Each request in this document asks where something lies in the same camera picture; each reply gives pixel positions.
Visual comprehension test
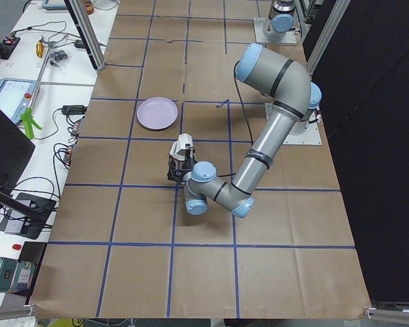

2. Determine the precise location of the lilac plastic plate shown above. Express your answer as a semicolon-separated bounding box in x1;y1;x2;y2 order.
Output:
137;97;178;130

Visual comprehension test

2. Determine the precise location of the blue teach pendant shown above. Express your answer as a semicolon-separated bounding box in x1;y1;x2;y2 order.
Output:
0;78;35;125

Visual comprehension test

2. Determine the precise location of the yellow resistor block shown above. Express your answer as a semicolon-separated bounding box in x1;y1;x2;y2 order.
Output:
35;40;44;58

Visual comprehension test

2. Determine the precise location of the green handled reach grabber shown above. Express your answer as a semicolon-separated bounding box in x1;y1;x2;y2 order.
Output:
20;45;52;140

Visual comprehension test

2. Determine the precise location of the black power adapter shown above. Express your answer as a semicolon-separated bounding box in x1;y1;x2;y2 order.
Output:
61;105;87;116

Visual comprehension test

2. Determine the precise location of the brown paper table cover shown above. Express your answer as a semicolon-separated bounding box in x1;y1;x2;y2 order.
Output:
32;1;369;319

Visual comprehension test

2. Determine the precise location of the aluminium frame post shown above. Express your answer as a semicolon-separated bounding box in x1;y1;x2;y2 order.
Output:
64;0;106;71

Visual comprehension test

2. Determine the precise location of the black monitor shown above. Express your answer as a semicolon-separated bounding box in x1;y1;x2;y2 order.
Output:
0;96;36;229

